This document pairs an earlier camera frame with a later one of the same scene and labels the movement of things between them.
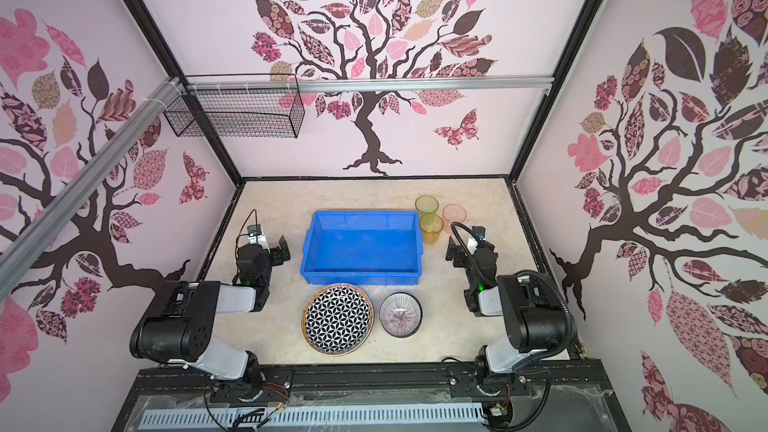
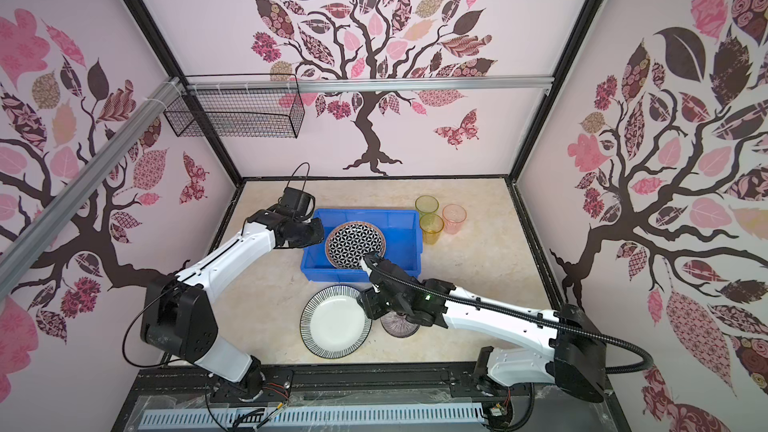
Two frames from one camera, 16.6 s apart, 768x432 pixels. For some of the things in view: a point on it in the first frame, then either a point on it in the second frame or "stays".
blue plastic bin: [362, 247] stays
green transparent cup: [426, 204] stays
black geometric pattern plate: [337, 319] to [348, 242]
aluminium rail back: [369, 84] stays
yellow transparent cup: [431, 226] stays
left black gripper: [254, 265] to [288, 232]
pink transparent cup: [453, 213] stays
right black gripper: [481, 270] to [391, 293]
